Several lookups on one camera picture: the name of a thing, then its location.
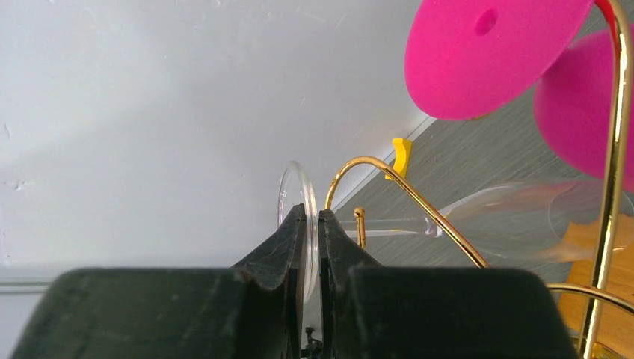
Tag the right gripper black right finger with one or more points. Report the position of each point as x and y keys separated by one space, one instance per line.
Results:
x=375 y=311

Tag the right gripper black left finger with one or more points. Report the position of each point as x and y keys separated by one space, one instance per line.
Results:
x=249 y=310

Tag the pink wine glass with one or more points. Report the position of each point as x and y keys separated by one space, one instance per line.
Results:
x=465 y=59

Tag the orange wooden rack base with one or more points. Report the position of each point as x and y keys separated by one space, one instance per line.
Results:
x=616 y=327

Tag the black tripod stand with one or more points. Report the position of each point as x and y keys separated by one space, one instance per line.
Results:
x=314 y=348

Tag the yellow curved block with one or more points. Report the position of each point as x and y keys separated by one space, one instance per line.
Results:
x=402 y=151

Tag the gold wire glass rack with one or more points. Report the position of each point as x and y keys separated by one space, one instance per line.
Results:
x=616 y=175

